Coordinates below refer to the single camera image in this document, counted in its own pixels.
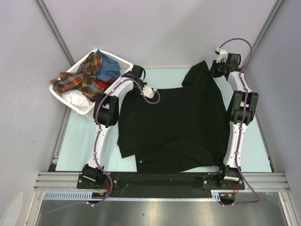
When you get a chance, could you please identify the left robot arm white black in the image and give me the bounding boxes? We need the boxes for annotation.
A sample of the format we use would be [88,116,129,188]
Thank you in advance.
[82,65,146,188]

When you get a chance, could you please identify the white laundry basket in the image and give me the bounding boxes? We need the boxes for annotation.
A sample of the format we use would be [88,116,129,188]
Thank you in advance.
[49,49,133,120]

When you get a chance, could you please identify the red shirt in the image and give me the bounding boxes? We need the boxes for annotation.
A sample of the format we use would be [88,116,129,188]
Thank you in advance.
[96,79,115,91]

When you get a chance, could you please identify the white slotted cable duct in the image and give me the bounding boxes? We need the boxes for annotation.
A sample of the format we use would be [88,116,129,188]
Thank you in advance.
[43,191,235,202]

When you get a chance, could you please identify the white shirt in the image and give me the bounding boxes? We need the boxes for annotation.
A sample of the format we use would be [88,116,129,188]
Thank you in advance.
[62,90,92,112]

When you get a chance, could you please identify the plaid long sleeve shirt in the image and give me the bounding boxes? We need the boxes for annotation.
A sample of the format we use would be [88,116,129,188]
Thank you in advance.
[51,52,103,99]

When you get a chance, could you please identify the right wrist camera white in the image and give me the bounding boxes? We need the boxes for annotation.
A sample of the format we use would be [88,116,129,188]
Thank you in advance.
[215,48,228,64]

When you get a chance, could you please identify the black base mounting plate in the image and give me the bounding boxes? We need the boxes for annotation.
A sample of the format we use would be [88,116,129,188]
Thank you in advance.
[77,172,245,199]

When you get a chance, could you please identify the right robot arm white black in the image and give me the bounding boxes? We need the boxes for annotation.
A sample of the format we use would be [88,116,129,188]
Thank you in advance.
[210,48,259,189]

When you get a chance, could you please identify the blue shirt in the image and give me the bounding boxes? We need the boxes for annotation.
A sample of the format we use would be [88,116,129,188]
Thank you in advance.
[96,49,121,81]

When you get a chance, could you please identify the black long sleeve shirt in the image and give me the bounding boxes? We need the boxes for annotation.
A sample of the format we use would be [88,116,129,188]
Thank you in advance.
[117,61,230,173]

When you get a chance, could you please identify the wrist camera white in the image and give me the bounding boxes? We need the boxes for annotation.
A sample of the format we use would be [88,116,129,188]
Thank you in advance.
[142,85,157,98]
[215,48,228,64]

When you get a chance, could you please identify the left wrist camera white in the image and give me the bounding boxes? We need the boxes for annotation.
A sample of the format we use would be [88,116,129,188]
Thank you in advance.
[142,85,157,98]

